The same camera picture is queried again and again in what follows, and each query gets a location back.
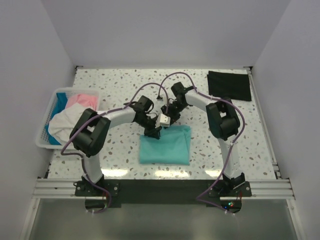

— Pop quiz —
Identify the folded black t-shirt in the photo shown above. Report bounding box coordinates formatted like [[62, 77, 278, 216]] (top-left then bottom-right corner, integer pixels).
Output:
[[207, 71, 252, 102]]

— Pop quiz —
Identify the pink t-shirt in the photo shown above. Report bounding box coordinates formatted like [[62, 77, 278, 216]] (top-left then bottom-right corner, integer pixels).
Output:
[[65, 93, 98, 110]]

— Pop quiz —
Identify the blue t-shirt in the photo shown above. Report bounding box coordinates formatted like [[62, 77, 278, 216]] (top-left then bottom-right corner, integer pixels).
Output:
[[44, 92, 68, 146]]

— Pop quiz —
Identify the teal green t-shirt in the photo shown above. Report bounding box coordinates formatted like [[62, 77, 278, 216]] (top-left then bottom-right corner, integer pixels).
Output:
[[139, 125, 192, 166]]

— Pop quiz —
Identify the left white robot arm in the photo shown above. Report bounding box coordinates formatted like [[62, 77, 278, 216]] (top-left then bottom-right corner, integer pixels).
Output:
[[69, 96, 162, 196]]

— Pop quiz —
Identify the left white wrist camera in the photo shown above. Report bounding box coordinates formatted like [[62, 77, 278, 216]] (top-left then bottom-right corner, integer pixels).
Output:
[[155, 113, 171, 128]]

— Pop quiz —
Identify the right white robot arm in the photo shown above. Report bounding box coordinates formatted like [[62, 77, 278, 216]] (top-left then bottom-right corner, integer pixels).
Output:
[[161, 82, 246, 197]]

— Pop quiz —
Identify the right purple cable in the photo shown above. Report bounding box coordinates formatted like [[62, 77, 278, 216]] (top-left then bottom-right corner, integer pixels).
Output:
[[156, 71, 247, 211]]

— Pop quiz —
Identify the white t-shirt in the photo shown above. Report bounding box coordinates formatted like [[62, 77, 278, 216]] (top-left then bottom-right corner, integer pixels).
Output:
[[48, 103, 86, 145]]

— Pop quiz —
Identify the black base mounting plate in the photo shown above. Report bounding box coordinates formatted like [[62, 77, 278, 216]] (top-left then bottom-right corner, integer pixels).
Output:
[[73, 178, 252, 213]]

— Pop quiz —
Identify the white plastic laundry basket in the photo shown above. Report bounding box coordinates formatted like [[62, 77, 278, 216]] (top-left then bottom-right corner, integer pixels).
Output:
[[35, 87, 101, 150]]

